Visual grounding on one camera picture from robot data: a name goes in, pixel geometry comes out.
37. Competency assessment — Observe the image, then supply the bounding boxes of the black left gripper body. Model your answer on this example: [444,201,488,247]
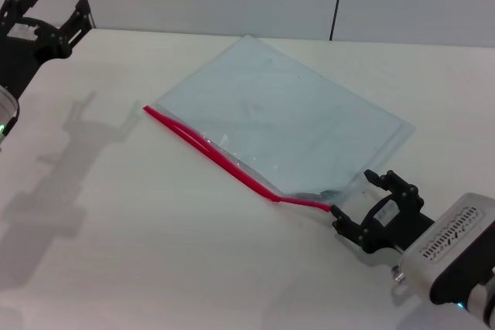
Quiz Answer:
[0,15,73,98]

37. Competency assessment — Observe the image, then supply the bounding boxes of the clear document bag red zip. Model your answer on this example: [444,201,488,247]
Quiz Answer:
[142,33,417,238]

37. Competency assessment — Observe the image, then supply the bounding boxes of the silver metal cable connector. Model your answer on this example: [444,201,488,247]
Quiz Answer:
[389,264,407,285]

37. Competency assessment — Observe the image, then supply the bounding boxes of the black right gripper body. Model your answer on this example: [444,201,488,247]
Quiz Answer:
[357,196,439,257]

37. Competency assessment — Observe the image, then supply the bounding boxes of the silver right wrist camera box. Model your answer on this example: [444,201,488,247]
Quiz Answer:
[398,192,495,306]

